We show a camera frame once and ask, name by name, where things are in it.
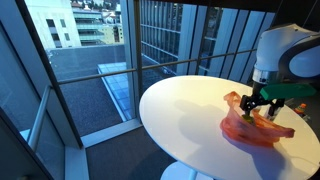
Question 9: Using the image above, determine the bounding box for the metal window railing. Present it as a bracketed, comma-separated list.
[58, 48, 262, 85]

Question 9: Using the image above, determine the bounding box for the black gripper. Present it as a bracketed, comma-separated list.
[239, 81, 286, 122]

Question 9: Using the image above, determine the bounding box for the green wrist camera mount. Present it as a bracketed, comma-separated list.
[259, 83, 317, 101]

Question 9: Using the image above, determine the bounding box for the orange plastic bag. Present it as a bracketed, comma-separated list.
[219, 91, 296, 149]

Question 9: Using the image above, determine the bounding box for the grey slanted handrail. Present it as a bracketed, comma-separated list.
[27, 85, 53, 152]

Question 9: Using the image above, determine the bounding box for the round white table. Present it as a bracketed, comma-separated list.
[138, 75, 320, 180]

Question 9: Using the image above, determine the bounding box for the brown bottle with yellow cap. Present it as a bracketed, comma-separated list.
[242, 114, 255, 124]

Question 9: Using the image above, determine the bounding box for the white table base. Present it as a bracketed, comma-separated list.
[159, 161, 214, 180]

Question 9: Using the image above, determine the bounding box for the small orange capped bottle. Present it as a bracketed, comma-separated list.
[294, 103, 308, 118]

